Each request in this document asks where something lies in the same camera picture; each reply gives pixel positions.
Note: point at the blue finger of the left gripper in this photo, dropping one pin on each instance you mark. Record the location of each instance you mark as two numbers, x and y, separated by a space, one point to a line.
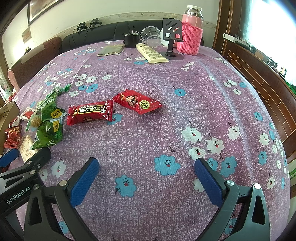
39 157
8 157

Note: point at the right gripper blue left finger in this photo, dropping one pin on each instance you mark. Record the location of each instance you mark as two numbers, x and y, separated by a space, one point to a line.
41 222

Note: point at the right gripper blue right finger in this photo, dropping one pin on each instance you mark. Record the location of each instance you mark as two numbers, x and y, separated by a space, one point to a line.
252 221

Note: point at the dark red snack packet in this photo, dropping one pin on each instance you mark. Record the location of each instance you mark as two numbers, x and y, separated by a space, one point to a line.
14 137

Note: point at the green pea snack packet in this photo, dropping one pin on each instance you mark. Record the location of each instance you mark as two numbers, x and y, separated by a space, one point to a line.
48 134

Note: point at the red snack bar packet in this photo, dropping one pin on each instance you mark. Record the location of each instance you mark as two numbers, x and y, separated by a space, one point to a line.
90 112

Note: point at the red snack packet with logo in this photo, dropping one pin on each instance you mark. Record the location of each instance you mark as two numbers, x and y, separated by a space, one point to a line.
136 101

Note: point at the yellow cake bar packet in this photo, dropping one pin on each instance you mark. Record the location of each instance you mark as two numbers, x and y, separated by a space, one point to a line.
25 148

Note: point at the red white snack packet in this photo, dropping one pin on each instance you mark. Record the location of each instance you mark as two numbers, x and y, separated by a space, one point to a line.
25 116

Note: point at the cardboard tray box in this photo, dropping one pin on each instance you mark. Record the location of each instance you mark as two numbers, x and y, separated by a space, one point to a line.
8 113

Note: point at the brown pink armchair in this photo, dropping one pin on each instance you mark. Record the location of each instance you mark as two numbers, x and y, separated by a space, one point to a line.
32 62

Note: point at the purple floral tablecloth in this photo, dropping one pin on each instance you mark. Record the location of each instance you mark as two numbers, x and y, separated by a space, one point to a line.
146 188

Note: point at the olive flat pouch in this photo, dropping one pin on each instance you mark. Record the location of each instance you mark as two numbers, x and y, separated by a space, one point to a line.
111 50

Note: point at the black leather sofa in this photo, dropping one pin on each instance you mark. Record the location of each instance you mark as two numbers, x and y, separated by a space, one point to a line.
109 32

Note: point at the black small pot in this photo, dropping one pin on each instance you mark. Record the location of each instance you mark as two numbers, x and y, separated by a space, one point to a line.
132 38

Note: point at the cream lotion tube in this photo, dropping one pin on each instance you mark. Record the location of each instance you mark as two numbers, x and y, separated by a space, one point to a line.
150 54

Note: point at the clear plastic cup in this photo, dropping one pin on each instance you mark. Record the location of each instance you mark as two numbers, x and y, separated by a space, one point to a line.
151 36

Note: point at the black phone stand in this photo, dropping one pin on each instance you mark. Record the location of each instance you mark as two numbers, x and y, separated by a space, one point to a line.
172 32

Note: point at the pink thermos with knit sleeve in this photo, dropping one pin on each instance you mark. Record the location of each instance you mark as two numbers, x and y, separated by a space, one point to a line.
192 31

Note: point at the framed wall picture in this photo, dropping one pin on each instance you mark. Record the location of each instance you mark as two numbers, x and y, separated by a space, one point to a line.
36 8

